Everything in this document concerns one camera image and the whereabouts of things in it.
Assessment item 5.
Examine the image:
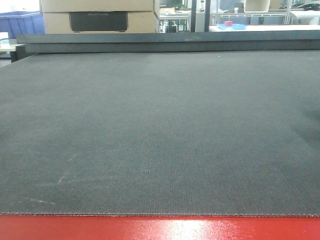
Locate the blue plastic bin far left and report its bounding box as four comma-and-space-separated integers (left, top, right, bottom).
0, 11, 45, 39

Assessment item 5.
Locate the black vertical pole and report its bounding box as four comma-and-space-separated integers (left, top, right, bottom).
204, 0, 211, 32

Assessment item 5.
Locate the small red block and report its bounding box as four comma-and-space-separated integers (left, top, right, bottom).
224, 20, 233, 27

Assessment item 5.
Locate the cardboard box with black panel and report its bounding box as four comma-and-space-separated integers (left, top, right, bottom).
40, 0, 160, 34

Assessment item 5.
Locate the white aluminium frame shelf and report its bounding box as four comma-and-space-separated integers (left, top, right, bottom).
215, 0, 293, 25

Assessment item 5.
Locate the dark grey conveyor belt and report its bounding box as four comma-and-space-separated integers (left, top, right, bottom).
0, 50, 320, 217

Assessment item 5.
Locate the dark conveyor far rail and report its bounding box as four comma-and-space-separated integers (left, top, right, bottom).
16, 30, 320, 54

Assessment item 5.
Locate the light blue shallow tray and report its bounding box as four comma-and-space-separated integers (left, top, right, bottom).
216, 23, 247, 30

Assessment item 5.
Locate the white background table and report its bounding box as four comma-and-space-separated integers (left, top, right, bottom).
209, 24, 320, 32

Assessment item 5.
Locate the red conveyor front edge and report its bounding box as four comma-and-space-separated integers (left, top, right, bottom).
0, 215, 320, 240

